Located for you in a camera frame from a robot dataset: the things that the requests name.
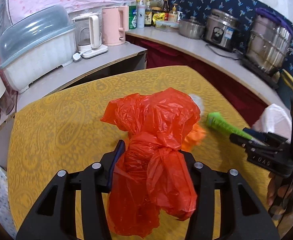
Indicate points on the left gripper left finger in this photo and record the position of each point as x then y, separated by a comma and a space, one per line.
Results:
53, 215

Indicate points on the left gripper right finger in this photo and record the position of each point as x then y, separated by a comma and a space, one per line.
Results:
242, 214

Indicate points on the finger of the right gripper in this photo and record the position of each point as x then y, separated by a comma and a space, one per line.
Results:
257, 135
247, 144

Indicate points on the orange printed plastic bag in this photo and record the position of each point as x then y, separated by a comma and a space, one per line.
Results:
193, 138

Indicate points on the red plastic bag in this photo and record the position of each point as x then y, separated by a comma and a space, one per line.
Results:
151, 175

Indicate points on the white lined trash bin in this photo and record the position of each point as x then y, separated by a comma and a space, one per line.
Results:
274, 119

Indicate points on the person's right hand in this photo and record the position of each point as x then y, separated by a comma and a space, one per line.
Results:
273, 190

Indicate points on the blue yellow stacked basins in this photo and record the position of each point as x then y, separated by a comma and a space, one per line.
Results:
285, 88

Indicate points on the black induction cooker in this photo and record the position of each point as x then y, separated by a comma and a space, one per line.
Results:
245, 62

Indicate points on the yellow patterned tablecloth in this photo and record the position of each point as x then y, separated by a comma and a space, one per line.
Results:
64, 131

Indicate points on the large steel steamer pot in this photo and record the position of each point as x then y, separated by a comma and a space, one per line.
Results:
268, 45

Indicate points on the silver rice cooker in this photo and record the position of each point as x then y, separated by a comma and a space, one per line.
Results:
221, 28

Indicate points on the purple cloth on pot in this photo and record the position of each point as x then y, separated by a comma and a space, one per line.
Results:
274, 18

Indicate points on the small steel pot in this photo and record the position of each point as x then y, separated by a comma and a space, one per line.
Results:
191, 28

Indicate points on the clear food container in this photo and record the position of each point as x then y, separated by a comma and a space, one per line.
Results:
167, 26

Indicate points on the navy patterned cloth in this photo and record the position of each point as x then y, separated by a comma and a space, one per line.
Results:
243, 10

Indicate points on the yellow seasoning packet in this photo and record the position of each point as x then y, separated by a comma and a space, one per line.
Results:
157, 16

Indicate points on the dark soy sauce bottle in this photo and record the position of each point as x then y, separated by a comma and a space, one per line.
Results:
148, 14

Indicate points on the white spray bottle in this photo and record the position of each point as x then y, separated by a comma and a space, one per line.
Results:
141, 9

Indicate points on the green white box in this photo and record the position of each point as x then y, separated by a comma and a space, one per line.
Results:
132, 17

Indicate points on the dish rack with grey lid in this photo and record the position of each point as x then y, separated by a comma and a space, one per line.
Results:
36, 45

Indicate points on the pink electric kettle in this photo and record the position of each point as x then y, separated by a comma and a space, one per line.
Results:
115, 22

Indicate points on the white glass electric kettle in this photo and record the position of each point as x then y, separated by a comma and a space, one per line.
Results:
88, 36

